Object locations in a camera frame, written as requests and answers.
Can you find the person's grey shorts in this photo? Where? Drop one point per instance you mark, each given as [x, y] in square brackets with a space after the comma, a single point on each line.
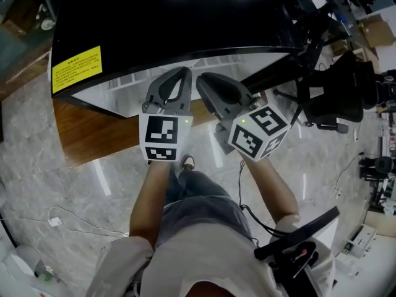
[204, 203]

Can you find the large brown cardboard box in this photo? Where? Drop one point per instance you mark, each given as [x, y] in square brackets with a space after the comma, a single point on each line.
[379, 32]

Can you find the person's left forearm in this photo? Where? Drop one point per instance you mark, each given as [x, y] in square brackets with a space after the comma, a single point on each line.
[148, 209]

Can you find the low wooden table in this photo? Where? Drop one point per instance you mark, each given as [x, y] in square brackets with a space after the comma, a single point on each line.
[92, 135]

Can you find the black controller with red button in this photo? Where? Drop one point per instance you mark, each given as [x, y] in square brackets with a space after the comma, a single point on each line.
[297, 258]

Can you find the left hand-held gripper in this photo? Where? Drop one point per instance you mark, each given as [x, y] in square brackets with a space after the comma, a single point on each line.
[164, 131]

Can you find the white power adapter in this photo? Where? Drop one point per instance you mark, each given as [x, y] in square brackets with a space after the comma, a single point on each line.
[54, 221]

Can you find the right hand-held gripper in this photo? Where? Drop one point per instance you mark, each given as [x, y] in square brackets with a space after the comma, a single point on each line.
[256, 135]

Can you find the person's white shirt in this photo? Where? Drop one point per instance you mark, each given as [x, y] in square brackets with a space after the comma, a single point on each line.
[201, 265]

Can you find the white box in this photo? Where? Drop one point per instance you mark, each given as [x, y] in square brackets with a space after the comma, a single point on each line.
[325, 234]

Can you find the person's right forearm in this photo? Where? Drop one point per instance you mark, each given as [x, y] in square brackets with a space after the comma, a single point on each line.
[272, 190]

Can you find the black floor stand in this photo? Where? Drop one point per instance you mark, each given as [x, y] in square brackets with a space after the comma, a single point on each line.
[377, 167]

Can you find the black tablet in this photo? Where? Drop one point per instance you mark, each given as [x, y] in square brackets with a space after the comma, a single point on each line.
[297, 232]

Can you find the black office chair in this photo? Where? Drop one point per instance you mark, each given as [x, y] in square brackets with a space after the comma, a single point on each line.
[337, 94]

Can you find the person's sneaker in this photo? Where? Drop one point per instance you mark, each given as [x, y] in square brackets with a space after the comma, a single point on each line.
[187, 162]

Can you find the black mini fridge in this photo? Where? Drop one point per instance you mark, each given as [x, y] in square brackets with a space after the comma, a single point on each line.
[173, 20]

